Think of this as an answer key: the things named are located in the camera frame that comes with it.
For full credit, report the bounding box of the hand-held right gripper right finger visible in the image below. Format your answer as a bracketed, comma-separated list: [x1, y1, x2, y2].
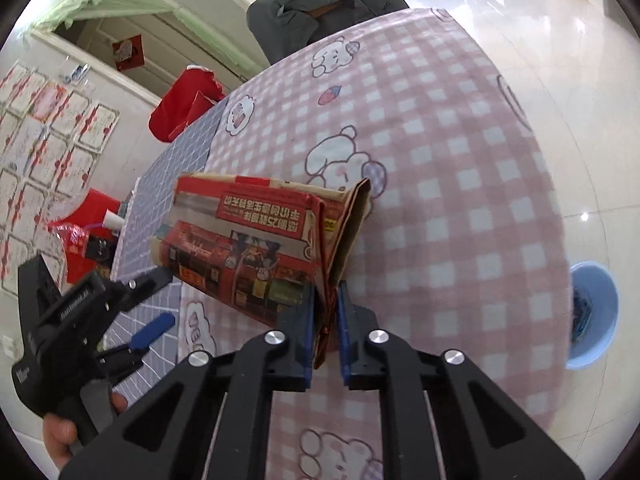
[336, 281, 586, 480]

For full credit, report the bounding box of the red printed cardboard carton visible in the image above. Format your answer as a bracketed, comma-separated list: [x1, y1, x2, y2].
[150, 171, 373, 371]

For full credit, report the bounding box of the pink checked tablecloth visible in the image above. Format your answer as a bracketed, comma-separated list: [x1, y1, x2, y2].
[177, 7, 576, 480]

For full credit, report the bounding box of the small black box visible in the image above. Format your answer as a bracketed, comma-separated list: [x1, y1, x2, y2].
[82, 237, 118, 266]

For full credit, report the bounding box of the red door decoration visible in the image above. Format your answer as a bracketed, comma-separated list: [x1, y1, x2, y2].
[111, 34, 147, 72]

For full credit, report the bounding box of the blue plastic bin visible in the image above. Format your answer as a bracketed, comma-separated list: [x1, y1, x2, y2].
[565, 260, 620, 372]

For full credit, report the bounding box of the wall of framed certificates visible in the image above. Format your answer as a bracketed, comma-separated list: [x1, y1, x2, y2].
[0, 62, 121, 296]

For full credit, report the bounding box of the person's left hand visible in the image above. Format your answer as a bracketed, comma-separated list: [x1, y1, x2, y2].
[42, 391, 130, 468]

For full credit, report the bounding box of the grey grid table mat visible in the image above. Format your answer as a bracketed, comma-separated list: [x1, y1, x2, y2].
[102, 97, 231, 401]

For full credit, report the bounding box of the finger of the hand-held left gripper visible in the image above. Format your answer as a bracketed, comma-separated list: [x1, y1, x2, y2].
[97, 311, 176, 377]
[106, 266, 174, 312]

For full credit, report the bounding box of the red bag with bottle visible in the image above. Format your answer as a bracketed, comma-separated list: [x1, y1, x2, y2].
[62, 187, 126, 283]

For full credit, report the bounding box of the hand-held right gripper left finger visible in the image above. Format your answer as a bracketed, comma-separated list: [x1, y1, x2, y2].
[60, 285, 318, 480]

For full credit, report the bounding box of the red label soda bottle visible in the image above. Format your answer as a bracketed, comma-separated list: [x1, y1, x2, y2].
[47, 220, 96, 261]

